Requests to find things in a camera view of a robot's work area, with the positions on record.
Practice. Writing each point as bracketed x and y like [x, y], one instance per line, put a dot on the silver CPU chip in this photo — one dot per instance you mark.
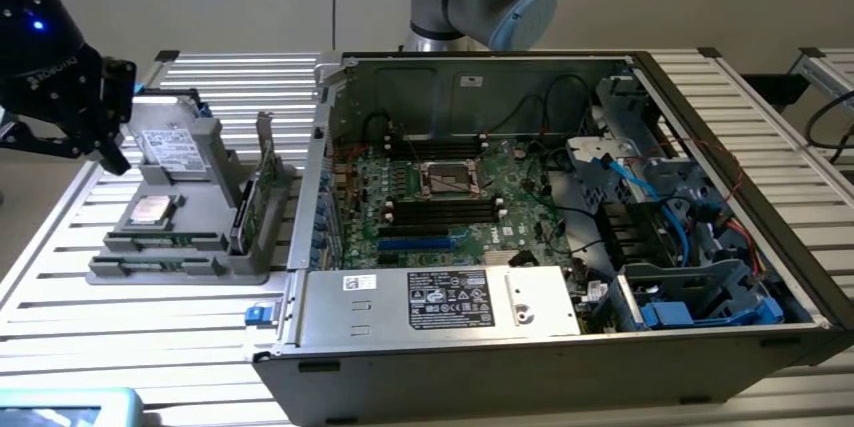
[152, 209]

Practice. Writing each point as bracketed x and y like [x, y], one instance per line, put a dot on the blue case latch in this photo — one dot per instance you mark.
[259, 316]

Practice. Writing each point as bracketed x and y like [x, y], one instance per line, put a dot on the grey metal drive cage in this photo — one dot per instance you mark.
[621, 112]

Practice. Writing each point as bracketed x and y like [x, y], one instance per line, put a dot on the silver chipset heat sink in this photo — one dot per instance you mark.
[502, 258]

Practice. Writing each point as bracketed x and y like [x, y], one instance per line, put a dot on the silver hard disk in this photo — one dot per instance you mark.
[174, 147]

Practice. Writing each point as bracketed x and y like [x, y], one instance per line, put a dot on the silver power supply unit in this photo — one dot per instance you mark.
[401, 317]

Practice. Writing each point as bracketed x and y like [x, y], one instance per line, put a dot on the green motherboard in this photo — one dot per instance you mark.
[494, 217]

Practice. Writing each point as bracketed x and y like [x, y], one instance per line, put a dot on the grey parts rack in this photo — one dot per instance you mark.
[261, 267]

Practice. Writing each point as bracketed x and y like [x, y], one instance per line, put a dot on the blue plastic disk bay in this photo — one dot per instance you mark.
[668, 314]

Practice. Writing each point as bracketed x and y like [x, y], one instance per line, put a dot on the blue expansion slot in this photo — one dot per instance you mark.
[414, 245]

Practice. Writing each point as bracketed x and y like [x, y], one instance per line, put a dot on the graphics card with metal bracket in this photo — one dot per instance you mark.
[250, 217]

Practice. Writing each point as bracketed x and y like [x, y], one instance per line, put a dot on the metal CPU socket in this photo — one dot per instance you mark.
[449, 178]

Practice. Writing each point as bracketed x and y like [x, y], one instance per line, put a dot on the black RAM slot bank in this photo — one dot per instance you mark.
[434, 146]
[443, 212]

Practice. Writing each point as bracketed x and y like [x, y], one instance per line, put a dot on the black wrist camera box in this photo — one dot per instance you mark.
[120, 89]

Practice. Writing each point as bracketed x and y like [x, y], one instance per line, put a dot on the open black PC case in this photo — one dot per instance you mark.
[467, 387]

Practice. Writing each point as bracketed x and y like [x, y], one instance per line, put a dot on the black expansion slot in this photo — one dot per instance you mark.
[414, 231]

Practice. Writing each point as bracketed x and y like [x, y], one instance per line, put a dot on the light blue screen device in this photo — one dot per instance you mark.
[67, 409]

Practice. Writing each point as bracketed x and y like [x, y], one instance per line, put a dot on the green RAM stick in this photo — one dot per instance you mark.
[163, 265]
[167, 241]

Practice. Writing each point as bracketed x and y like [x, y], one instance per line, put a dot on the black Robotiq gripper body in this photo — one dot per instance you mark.
[47, 57]

